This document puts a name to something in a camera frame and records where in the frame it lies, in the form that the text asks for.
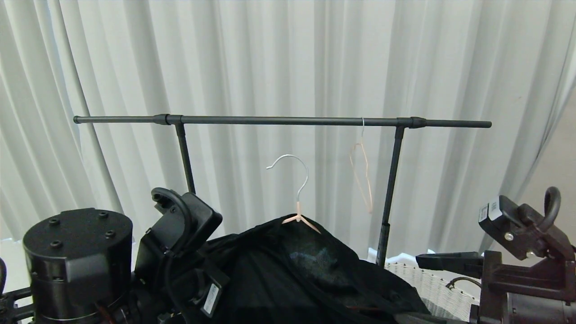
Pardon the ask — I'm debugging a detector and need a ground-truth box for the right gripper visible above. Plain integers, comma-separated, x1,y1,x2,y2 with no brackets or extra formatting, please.
415,250,576,324

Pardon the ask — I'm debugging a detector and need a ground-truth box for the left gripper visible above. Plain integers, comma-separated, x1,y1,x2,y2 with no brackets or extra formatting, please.
169,268,231,324

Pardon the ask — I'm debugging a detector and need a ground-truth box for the black garment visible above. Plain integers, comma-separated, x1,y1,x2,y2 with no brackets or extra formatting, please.
198,215,430,324

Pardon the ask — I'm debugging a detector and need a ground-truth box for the pink clothes hanger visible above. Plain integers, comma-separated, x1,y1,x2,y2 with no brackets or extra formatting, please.
350,118,374,214
266,154,322,234

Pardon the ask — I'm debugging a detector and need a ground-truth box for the white laundry basket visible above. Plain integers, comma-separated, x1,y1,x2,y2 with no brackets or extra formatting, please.
385,262,481,323

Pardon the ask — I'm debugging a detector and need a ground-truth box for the black clothes rack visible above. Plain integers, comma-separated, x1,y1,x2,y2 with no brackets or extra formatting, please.
73,114,492,269

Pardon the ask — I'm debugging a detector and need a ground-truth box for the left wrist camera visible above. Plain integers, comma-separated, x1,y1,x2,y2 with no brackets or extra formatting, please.
135,188,223,282

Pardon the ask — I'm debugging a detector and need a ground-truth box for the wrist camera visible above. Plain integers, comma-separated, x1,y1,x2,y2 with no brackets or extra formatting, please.
478,194,576,270
135,188,223,282

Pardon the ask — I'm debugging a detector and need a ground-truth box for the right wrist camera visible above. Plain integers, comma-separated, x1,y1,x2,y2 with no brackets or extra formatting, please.
478,194,576,270

